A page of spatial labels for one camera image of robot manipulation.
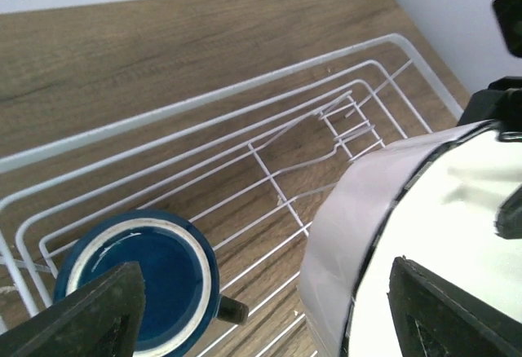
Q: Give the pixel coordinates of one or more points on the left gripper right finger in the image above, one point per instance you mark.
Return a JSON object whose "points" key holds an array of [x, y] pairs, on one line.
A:
{"points": [[433, 317]]}

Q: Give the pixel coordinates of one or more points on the dark blue ceramic mug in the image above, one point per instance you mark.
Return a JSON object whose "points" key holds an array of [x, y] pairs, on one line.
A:
{"points": [[180, 272]]}

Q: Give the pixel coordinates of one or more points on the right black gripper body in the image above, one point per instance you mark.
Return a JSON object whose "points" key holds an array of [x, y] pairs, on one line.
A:
{"points": [[501, 102]]}

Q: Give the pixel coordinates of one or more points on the white wire dish rack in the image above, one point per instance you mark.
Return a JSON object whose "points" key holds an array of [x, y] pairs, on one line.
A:
{"points": [[248, 164]]}

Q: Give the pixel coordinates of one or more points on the white scalloped bowl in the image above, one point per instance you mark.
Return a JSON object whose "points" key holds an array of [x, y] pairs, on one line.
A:
{"points": [[436, 199]]}

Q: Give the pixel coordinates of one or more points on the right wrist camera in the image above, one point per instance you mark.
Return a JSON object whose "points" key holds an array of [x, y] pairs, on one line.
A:
{"points": [[508, 14]]}

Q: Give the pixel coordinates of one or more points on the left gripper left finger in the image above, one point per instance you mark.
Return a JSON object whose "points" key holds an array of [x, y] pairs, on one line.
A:
{"points": [[102, 318]]}

